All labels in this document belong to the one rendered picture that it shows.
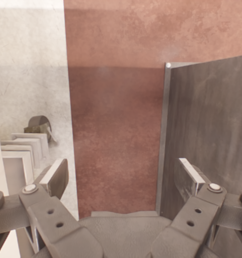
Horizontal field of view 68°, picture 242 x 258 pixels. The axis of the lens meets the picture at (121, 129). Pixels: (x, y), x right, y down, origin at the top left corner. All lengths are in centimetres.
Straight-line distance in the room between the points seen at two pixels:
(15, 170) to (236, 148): 75
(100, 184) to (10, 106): 71
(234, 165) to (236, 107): 14
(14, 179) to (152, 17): 98
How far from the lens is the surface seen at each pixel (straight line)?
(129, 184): 121
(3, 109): 122
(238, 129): 50
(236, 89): 51
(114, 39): 103
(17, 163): 82
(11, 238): 38
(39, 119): 101
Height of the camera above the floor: 102
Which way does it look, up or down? 74 degrees down
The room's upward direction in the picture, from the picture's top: 177 degrees clockwise
